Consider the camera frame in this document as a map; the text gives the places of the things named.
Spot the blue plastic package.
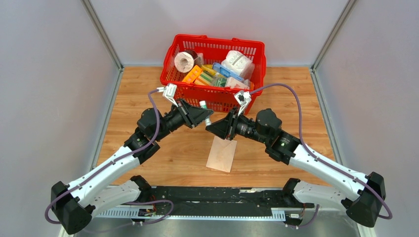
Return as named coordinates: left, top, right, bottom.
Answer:
left=212, top=63, right=244, bottom=81

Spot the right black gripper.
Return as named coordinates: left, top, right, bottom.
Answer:
left=206, top=107, right=269, bottom=145

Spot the cream paper envelope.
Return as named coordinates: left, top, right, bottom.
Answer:
left=206, top=136, right=237, bottom=173

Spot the red plastic shopping basket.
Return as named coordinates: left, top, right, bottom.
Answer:
left=160, top=34, right=266, bottom=113

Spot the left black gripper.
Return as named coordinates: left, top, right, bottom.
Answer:
left=154, top=98, right=213, bottom=142

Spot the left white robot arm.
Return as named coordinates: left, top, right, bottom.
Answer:
left=47, top=99, right=214, bottom=235

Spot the wrapped white tissue pack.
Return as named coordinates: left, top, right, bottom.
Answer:
left=221, top=50, right=255, bottom=79

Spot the green white glue stick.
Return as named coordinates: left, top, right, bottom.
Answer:
left=199, top=101, right=207, bottom=109

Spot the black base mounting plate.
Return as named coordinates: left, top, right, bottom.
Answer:
left=136, top=186, right=315, bottom=218

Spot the green yellow sponge pack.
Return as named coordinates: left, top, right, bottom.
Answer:
left=194, top=72, right=215, bottom=86

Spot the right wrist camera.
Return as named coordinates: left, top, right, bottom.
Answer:
left=234, top=90, right=251, bottom=116

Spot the orange plastic box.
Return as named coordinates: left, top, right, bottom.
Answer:
left=182, top=65, right=203, bottom=84

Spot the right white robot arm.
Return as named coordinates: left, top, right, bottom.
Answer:
left=206, top=108, right=386, bottom=228

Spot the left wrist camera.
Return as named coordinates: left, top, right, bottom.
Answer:
left=156, top=83, right=178, bottom=107

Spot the white small box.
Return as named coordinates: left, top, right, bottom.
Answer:
left=225, top=77, right=250, bottom=89

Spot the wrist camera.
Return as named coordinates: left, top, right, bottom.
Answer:
left=234, top=90, right=251, bottom=116
left=156, top=83, right=178, bottom=107

